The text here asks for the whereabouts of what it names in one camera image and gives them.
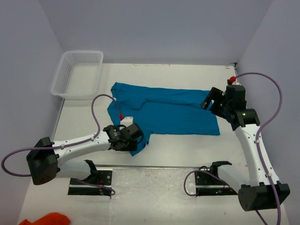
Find blue t shirt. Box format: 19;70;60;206
107;82;220;156

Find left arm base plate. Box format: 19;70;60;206
67;168;115;197

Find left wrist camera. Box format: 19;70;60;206
119;114;134;127

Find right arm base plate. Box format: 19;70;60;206
195;172;237;196

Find white plastic basket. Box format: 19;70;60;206
50;50;104;100

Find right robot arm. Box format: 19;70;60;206
201;85;290;211

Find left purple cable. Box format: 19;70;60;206
1;94;116;196

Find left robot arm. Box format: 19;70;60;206
26;123;143;185

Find orange t shirt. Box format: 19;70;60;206
19;212;71;225

